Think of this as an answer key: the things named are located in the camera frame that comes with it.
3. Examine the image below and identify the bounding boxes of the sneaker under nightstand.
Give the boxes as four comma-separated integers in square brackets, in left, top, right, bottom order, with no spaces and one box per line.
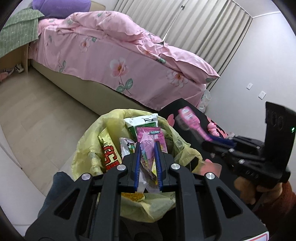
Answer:
[15,64,25,73]

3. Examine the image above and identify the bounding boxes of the green checkered cloth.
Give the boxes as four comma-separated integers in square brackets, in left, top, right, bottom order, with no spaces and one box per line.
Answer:
[0,8,44,58]

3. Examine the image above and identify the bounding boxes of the white wall socket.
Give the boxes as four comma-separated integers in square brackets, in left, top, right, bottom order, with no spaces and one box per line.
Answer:
[258,91,266,100]

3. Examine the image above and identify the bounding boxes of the green plastic bottle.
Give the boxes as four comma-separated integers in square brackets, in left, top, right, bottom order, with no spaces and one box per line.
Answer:
[124,113,159,140]

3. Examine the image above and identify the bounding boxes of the pink caterpillar toy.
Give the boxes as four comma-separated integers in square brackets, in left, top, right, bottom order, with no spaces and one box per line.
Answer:
[207,117,228,138]

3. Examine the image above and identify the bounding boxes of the wooden nightstand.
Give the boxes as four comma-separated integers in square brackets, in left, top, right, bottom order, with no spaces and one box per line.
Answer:
[1,44,29,73]

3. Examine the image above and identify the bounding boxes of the gold noodle snack bag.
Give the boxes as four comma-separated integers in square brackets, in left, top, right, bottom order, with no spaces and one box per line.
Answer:
[98,128,122,171]

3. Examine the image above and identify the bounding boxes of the person right hand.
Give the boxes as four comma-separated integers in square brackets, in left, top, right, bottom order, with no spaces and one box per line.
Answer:
[234,177,282,205]

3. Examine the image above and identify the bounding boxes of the white wall switch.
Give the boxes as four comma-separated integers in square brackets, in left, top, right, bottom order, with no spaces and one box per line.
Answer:
[246,83,253,90]

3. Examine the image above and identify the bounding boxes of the pink small wrapper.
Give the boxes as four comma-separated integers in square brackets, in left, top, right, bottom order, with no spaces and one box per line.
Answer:
[140,132,157,184]

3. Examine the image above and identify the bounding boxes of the black table cloth pink spots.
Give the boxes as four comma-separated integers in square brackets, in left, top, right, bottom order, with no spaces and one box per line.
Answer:
[158,98,246,183]

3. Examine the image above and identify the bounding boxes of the purple pillow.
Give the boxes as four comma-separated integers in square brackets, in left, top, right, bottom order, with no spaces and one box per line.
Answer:
[32,0,91,19]

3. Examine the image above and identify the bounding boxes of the purple yellow chip bag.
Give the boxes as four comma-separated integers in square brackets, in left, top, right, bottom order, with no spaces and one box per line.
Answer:
[136,127,168,153]

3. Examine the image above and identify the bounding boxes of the pink slipper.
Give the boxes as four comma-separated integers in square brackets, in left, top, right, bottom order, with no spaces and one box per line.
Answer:
[0,72,9,82]

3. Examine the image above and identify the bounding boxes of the blue jeans leg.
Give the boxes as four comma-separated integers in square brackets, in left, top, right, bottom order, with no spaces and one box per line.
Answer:
[38,172,74,217]

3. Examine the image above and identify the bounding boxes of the white plastic bag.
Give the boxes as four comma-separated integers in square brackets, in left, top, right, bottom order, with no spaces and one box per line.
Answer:
[198,89,212,113]

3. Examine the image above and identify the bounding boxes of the beige headboard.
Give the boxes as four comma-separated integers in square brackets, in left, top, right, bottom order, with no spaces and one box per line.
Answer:
[89,1,106,11]

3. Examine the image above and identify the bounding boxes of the pink hair brush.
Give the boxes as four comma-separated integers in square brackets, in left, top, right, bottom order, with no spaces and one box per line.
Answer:
[176,106,212,143]

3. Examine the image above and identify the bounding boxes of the yellow trash bag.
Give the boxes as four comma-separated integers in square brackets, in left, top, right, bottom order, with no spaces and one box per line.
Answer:
[71,109,203,223]

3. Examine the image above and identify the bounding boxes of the pink floral bed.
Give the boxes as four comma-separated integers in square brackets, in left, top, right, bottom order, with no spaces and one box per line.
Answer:
[29,11,219,115]

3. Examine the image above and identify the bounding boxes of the cartoon clear snack wrapper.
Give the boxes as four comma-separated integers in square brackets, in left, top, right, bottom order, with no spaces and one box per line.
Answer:
[119,138,137,159]

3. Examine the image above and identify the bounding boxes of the beige curtain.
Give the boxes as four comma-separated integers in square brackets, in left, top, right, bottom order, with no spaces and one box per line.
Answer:
[114,0,252,74]

